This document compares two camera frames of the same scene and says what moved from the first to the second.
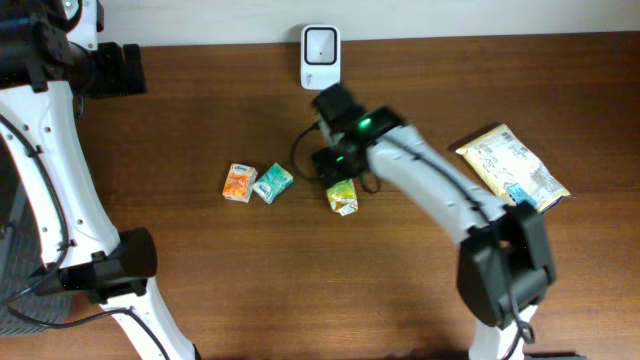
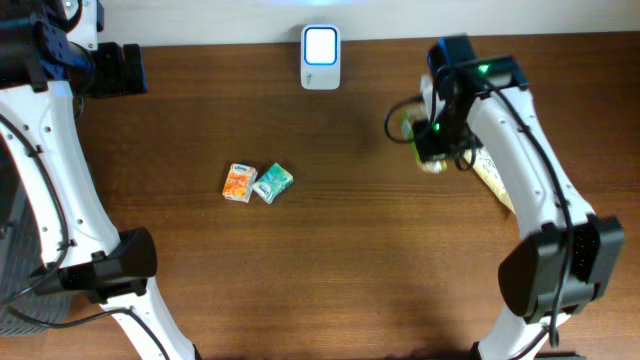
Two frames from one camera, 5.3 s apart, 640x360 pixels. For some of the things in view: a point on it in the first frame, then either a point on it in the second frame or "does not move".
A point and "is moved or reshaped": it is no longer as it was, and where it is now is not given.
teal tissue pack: (272, 183) does not move
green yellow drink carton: (342, 197) is moved or reshaped
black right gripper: (329, 167) -> (426, 145)
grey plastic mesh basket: (24, 312) does not move
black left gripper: (132, 67) does not move
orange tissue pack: (239, 182) does not move
